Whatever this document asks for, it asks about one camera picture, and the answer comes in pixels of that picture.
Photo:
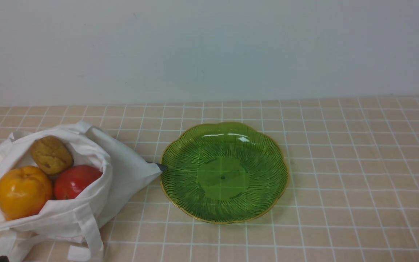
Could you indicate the brown kiwi fruit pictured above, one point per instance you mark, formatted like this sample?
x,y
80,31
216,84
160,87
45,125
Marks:
x,y
51,155

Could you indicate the white cloth bag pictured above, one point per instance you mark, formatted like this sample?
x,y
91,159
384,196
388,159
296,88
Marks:
x,y
78,220

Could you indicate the orange fruit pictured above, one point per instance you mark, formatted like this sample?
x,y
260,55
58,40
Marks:
x,y
24,192

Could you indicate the green glass plate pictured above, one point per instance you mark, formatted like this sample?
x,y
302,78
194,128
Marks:
x,y
224,173

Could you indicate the red apple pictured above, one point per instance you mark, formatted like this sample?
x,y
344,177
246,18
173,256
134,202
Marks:
x,y
74,180

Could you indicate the dark object at bottom edge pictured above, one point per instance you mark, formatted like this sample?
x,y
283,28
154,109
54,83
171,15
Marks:
x,y
4,258

